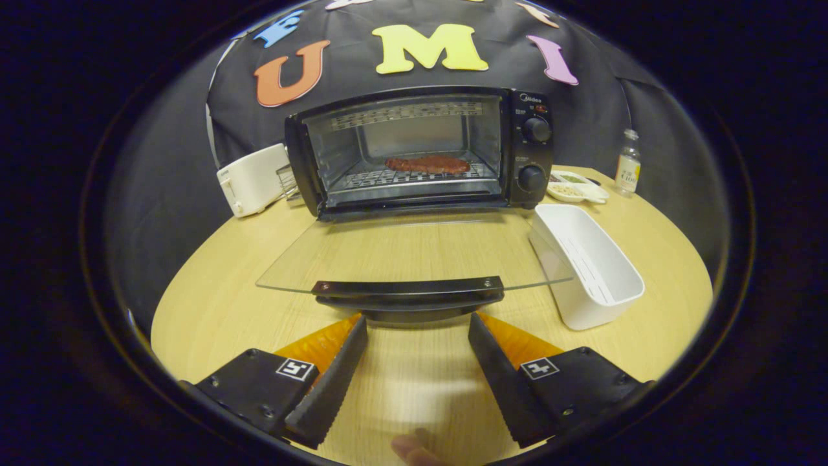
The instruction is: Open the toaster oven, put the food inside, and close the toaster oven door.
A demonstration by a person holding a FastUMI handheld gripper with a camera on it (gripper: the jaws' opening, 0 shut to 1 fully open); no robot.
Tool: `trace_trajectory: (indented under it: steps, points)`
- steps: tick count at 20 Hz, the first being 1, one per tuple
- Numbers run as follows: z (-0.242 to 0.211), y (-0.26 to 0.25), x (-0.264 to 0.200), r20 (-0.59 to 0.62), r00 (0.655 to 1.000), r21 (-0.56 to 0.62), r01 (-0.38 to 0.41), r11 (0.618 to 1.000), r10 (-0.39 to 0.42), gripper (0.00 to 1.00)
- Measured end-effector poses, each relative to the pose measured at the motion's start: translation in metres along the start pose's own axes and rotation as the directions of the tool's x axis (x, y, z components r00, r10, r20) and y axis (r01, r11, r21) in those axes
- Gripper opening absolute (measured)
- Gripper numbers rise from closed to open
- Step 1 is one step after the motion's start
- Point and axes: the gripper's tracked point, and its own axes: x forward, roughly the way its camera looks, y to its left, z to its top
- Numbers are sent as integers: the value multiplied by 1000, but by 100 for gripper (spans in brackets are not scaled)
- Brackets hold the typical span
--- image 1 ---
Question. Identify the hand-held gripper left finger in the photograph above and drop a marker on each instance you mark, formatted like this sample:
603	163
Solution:
336	382

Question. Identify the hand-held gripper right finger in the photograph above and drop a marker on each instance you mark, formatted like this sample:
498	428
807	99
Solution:
508	382

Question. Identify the black toaster oven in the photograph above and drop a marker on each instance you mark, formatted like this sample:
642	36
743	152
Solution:
533	155

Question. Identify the red raw meat slice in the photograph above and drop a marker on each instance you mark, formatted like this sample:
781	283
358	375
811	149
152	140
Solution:
427	164

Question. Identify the white bread toaster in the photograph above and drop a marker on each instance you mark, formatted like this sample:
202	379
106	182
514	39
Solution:
255	178

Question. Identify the white rectangular plastic tray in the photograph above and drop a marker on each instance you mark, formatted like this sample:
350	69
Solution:
595	259

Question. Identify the white divided dish with grains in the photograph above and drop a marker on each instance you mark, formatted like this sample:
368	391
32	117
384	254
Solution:
572	189

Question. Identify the clear glass bottle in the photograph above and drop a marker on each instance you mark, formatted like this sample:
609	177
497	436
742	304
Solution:
627	168

